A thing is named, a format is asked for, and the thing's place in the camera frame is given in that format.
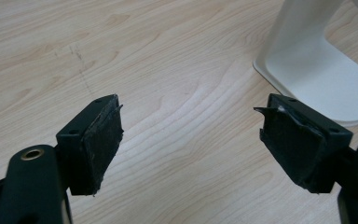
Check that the white stand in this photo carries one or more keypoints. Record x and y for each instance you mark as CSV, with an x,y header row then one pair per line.
x,y
318,74

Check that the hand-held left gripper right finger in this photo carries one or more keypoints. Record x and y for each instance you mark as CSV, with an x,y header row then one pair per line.
x,y
301,146

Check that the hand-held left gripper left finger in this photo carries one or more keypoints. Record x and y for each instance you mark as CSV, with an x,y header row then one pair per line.
x,y
88,146

